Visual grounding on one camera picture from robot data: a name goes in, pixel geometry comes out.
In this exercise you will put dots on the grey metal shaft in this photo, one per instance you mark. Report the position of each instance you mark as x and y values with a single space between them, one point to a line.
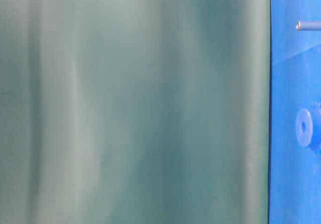
308 26

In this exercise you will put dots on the small blue gear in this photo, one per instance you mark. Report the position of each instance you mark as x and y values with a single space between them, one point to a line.
307 127

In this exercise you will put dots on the grey-green blurred panel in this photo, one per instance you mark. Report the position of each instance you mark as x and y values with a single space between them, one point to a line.
135 111

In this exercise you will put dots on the blue mat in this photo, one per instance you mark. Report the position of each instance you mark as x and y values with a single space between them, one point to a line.
294 188

